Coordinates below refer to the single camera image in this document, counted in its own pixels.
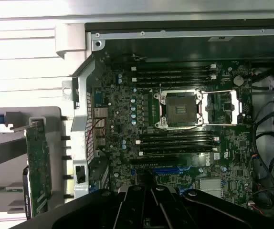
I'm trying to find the green motherboard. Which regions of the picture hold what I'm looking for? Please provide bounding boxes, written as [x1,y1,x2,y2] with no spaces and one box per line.
[91,53,256,212]

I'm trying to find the grey black PC case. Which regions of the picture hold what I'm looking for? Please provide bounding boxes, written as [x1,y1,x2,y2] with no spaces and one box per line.
[55,21,274,215]

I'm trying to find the silver socket cover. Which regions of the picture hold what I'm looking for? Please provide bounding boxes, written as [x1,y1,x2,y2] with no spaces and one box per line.
[200,89,244,126]

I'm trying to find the blue expansion slot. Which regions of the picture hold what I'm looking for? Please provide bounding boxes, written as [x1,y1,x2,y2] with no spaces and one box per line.
[152,167,188,175]

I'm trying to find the RAM slot white latches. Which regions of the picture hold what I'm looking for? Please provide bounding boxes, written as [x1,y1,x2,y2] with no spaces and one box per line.
[136,135,220,146]
[138,146,219,157]
[131,63,218,72]
[131,73,218,83]

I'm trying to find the black expansion slot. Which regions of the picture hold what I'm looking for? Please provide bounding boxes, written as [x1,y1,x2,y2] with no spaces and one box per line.
[129,156,179,166]

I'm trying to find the black case lock latch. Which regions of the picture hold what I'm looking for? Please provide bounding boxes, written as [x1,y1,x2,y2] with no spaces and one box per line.
[75,164,88,184]

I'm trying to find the silver coin battery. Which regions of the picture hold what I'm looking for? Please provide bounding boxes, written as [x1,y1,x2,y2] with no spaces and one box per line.
[233,75,245,86]

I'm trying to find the silver chipset heatsink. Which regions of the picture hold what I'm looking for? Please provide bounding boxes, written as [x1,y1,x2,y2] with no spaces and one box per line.
[199,178,223,193]

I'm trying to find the grey parts rack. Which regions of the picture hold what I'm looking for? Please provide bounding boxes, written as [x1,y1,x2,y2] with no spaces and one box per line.
[0,106,75,215]

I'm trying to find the black power cable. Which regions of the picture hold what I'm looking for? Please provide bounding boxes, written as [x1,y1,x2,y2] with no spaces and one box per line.
[251,99,274,189]

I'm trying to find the CPU socket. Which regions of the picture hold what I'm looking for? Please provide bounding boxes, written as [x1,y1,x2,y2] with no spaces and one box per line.
[153,89,204,130]

